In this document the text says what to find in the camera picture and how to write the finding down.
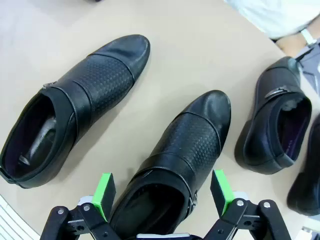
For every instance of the person in white jacket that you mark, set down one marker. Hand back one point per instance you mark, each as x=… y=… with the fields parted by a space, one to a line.
x=275 y=15

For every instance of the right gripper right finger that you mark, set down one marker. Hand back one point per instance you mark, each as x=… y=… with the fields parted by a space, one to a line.
x=225 y=195

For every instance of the person left hand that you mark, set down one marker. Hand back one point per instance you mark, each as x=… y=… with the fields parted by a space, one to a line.
x=291 y=46

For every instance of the small black leather shoe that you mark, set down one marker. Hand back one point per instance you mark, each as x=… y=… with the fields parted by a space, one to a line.
x=270 y=120
x=307 y=187

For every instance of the large black leather shoe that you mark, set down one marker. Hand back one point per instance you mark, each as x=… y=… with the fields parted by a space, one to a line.
x=195 y=140
x=100 y=75

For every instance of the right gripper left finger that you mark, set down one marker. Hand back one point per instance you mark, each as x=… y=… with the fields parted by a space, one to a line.
x=100 y=200

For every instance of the white wristwatch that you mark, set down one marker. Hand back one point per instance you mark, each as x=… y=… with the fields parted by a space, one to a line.
x=308 y=37

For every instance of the white ribbed panel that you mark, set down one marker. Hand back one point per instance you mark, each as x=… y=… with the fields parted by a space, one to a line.
x=15 y=220

